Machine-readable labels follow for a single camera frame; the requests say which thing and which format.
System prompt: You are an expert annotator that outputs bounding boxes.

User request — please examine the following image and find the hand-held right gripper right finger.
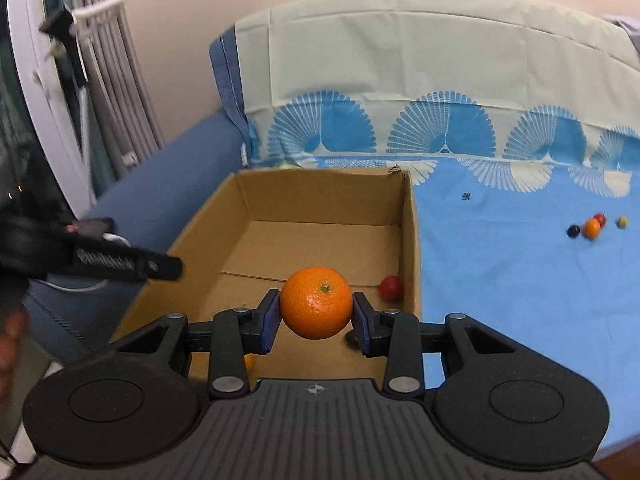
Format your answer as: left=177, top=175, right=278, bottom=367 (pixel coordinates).
left=351, top=290, right=522, bottom=397

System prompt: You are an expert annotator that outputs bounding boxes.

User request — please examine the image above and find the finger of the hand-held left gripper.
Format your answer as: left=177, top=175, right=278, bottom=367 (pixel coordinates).
left=66, top=236, right=184, bottom=282

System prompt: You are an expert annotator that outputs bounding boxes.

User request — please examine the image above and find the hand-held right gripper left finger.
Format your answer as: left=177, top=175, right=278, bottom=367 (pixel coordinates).
left=108, top=288, right=282, bottom=398

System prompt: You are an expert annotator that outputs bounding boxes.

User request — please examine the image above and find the orange mandarin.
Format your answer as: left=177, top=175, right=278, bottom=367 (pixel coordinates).
left=279, top=266, right=354, bottom=340

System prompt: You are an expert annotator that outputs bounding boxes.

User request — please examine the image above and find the cardboard box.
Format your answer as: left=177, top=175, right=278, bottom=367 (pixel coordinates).
left=110, top=167, right=423, bottom=387

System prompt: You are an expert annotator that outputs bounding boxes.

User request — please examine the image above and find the person's left hand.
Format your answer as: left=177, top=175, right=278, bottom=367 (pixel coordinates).
left=0, top=306, right=31, bottom=382

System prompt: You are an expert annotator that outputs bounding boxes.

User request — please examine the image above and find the small red fruit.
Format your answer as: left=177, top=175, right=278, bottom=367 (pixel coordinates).
left=378, top=275, right=404, bottom=303

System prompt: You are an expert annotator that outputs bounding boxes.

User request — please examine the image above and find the blue sofa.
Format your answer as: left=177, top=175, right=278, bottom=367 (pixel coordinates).
left=22, top=107, right=252, bottom=367

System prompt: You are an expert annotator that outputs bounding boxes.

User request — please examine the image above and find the blue fan-print bed sheet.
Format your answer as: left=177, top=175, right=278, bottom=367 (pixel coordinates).
left=207, top=0, right=640, bottom=462

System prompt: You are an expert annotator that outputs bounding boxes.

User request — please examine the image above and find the grey curtain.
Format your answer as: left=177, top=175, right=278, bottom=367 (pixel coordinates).
left=67, top=0, right=166, bottom=182

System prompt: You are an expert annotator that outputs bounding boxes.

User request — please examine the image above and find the white plastic hook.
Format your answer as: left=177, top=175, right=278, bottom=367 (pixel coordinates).
left=69, top=0, right=134, bottom=37

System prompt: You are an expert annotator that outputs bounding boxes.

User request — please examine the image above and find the grey cloth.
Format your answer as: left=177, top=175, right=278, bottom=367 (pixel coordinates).
left=603, top=12, right=640, bottom=59

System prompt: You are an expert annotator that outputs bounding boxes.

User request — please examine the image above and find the white cable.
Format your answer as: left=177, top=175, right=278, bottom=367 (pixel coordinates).
left=30, top=232, right=132, bottom=295

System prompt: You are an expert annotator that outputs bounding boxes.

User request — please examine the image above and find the white window frame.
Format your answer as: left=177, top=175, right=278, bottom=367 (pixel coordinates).
left=4, top=0, right=97, bottom=217

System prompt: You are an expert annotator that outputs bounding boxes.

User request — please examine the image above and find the black window handle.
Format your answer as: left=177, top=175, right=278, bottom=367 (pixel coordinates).
left=39, top=5, right=90, bottom=87

